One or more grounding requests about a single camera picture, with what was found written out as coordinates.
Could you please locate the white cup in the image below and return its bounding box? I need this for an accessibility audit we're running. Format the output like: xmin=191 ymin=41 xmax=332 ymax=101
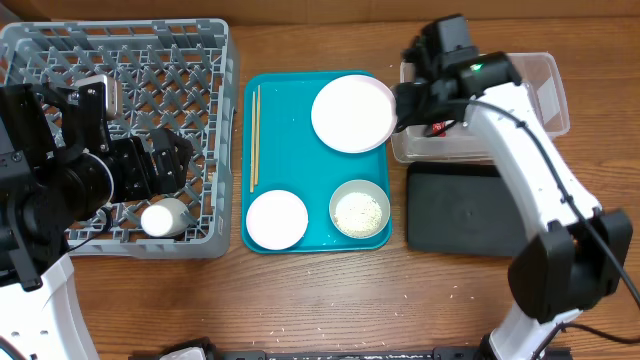
xmin=140 ymin=198 xmax=189 ymax=238

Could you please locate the red snack wrapper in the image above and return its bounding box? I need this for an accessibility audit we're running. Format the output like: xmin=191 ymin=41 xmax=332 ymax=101
xmin=431 ymin=122 xmax=448 ymax=136

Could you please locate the grey bowl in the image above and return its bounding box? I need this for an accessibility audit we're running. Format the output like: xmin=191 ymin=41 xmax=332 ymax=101
xmin=329 ymin=180 xmax=391 ymax=239

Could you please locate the pile of rice grains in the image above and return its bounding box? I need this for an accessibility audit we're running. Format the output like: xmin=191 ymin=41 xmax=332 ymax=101
xmin=334 ymin=192 xmax=382 ymax=238

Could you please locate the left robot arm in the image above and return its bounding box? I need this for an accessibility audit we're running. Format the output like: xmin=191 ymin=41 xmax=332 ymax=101
xmin=1 ymin=75 xmax=193 ymax=359

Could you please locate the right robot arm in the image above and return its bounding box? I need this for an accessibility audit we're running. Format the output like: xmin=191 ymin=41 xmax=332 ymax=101
xmin=394 ymin=14 xmax=633 ymax=359

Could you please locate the grey dish rack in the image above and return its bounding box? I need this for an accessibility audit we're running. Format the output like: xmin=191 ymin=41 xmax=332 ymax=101
xmin=1 ymin=19 xmax=239 ymax=259

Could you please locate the left wooden chopstick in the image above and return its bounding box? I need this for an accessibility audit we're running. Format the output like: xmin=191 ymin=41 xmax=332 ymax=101
xmin=249 ymin=92 xmax=256 ymax=193

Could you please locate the clear plastic bin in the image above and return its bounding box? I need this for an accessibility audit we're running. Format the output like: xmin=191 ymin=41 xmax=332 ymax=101
xmin=391 ymin=52 xmax=570 ymax=163

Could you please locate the teal serving tray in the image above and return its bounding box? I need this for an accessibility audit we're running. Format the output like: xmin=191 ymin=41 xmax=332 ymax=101
xmin=241 ymin=70 xmax=393 ymax=254

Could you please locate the large white plate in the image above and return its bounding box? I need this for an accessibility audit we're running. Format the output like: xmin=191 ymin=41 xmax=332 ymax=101
xmin=311 ymin=75 xmax=397 ymax=154

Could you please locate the small white pink bowl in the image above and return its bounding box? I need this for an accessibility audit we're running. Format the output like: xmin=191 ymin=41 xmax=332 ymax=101
xmin=245 ymin=190 xmax=309 ymax=251

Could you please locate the black tray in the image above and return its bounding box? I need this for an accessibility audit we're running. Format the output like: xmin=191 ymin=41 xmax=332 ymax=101
xmin=406 ymin=162 xmax=528 ymax=257

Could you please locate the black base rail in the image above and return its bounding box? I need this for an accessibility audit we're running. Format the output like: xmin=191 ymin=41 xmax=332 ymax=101
xmin=128 ymin=337 xmax=482 ymax=360

